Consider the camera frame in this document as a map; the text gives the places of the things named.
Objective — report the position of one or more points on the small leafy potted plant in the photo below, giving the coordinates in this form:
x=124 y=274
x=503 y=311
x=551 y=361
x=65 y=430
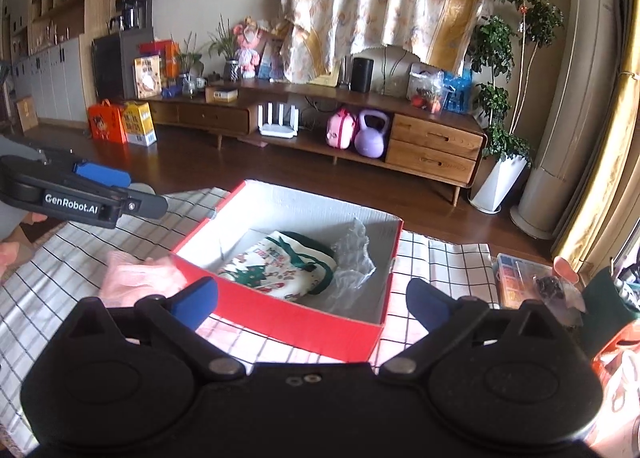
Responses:
x=187 y=58

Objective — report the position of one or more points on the clear plastic wrap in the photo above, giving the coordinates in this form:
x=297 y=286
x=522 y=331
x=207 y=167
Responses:
x=352 y=263

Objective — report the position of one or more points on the yellow curtain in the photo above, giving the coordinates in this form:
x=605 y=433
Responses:
x=615 y=138

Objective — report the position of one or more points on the wooden TV cabinet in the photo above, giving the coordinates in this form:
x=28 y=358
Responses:
x=430 y=138

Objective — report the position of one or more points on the pink backpack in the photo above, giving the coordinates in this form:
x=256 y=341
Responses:
x=341 y=130

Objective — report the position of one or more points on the printed white green tote bag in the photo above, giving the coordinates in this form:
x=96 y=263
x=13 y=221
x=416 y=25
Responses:
x=270 y=268

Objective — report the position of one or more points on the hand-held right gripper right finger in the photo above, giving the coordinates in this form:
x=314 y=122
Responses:
x=427 y=303

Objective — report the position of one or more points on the dark green bag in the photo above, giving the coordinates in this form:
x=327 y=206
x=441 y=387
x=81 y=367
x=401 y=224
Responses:
x=605 y=308

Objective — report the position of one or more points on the orange red box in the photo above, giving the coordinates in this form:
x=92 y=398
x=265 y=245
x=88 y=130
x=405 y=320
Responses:
x=167 y=58

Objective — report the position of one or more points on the clear bag of fruit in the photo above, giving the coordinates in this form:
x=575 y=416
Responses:
x=425 y=90

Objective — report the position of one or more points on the purple kettlebell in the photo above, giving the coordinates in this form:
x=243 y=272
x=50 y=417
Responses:
x=371 y=140

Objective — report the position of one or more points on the orange plastic bag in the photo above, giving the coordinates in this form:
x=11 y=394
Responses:
x=615 y=363

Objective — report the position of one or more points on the picture books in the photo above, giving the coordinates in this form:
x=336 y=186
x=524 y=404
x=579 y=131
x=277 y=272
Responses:
x=270 y=63

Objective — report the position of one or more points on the black mini fridge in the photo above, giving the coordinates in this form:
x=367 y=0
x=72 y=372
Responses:
x=112 y=65

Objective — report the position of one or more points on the grass plant patterned pot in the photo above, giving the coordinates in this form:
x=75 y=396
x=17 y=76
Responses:
x=230 y=69

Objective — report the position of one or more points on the glass jar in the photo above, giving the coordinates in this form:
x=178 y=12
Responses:
x=189 y=87

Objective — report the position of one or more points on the blue plastic bag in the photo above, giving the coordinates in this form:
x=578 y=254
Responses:
x=457 y=90

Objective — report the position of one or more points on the pink doll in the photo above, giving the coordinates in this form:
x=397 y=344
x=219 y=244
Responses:
x=247 y=50

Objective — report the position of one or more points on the yellow carton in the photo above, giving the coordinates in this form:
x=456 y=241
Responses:
x=139 y=124

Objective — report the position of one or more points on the brown cardboard box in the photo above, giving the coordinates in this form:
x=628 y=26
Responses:
x=26 y=114

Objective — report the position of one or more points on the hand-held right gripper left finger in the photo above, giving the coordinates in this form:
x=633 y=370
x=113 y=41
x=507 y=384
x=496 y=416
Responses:
x=197 y=300

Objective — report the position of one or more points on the white standing air conditioner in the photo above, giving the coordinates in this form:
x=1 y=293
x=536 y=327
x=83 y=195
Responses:
x=565 y=113

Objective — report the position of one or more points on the potted tree white planter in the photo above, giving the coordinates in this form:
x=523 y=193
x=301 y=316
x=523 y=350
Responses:
x=500 y=173

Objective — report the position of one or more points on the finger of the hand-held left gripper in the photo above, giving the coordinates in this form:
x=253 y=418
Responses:
x=145 y=203
x=102 y=175

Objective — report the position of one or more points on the pink cloth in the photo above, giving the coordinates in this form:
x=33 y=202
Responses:
x=145 y=278

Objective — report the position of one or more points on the small flat box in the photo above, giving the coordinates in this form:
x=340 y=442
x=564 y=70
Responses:
x=221 y=94

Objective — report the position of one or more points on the red cardboard box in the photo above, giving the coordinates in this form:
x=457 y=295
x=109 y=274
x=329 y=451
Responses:
x=300 y=330

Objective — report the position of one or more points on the orange gift box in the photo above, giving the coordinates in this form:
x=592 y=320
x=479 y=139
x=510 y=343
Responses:
x=107 y=123

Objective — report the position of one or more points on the black speaker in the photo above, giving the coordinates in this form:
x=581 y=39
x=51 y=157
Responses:
x=361 y=74

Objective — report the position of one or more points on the checked white tablecloth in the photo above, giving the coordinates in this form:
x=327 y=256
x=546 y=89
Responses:
x=75 y=258

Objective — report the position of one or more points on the grey wall cabinets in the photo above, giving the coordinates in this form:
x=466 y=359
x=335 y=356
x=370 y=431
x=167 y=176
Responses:
x=55 y=83

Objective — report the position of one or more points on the clear plastic organizer box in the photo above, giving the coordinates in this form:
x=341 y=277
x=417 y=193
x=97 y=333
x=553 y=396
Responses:
x=520 y=283

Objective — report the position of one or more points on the black coffee maker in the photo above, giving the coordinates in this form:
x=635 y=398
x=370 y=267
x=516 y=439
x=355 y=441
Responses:
x=131 y=13

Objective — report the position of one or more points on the person's left hand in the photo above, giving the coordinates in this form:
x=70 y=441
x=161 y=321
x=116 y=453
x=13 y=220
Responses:
x=15 y=255

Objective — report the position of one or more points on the printed gift bag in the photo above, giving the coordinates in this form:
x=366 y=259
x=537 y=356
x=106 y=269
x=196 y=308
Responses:
x=146 y=78

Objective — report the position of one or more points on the white router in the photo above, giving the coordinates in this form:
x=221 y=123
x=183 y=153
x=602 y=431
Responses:
x=277 y=127

